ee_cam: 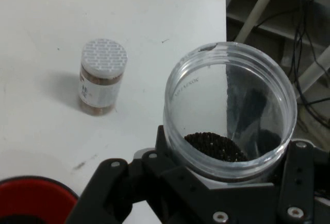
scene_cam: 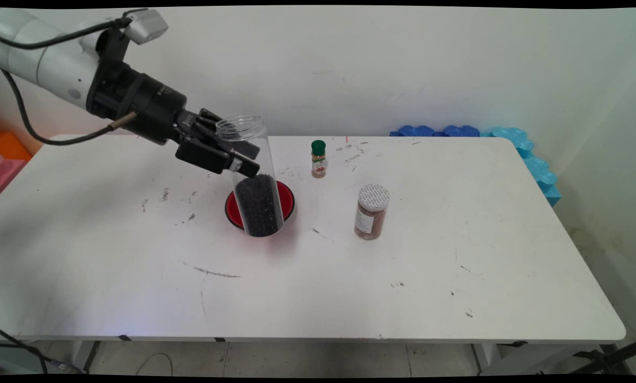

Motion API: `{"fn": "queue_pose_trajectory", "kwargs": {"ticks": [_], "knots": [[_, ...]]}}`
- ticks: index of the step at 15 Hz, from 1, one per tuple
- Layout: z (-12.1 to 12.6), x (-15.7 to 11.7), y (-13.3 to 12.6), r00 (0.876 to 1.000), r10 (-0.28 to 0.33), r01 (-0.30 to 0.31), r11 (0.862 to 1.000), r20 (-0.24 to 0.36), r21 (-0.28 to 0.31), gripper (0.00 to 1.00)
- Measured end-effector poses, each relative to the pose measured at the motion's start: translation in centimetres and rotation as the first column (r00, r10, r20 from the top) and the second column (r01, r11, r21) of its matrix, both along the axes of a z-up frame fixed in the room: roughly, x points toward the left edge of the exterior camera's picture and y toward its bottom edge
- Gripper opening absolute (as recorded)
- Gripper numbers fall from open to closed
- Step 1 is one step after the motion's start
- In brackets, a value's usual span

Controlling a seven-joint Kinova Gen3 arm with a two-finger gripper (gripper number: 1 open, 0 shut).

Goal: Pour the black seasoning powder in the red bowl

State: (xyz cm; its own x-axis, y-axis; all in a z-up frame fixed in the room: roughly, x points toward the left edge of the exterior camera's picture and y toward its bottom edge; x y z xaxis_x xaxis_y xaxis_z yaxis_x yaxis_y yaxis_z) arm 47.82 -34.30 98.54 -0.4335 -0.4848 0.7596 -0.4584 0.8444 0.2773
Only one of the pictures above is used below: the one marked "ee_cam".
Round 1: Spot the white table leg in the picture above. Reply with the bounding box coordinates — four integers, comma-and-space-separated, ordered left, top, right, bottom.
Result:
236, 0, 282, 42

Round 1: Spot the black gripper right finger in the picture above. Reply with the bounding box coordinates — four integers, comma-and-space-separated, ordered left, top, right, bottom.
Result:
273, 141, 330, 224

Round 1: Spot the thin black background cable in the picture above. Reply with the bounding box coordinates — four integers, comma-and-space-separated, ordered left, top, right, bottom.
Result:
293, 74, 330, 132
288, 0, 330, 85

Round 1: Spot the clear jar with black seeds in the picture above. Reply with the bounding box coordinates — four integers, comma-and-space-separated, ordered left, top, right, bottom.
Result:
162, 41, 298, 183

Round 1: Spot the red bowl with black seeds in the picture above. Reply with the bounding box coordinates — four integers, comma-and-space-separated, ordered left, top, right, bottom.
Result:
0, 175, 80, 224

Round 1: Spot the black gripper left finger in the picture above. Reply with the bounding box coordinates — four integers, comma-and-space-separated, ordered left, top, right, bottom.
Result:
65, 126, 230, 224

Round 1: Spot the brown spice jar patterned lid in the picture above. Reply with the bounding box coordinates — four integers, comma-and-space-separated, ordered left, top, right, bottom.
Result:
78, 38, 129, 116

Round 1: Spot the white metal pole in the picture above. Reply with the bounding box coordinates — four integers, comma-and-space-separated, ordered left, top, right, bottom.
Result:
299, 51, 330, 94

